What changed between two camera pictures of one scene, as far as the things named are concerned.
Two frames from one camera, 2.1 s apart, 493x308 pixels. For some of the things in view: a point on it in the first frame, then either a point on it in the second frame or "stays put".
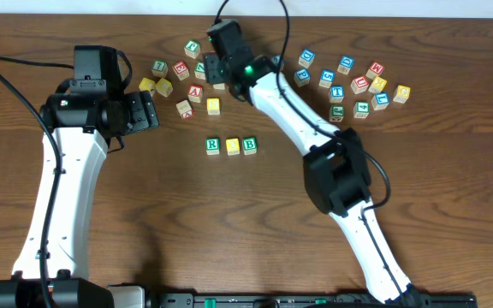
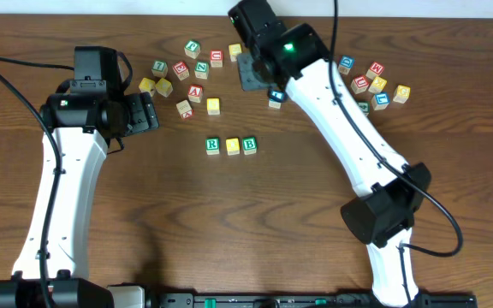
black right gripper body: (216, 71) -> (252, 79)
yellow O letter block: (233, 146) stays put
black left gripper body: (142, 111) stays put
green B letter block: (249, 145) stays put
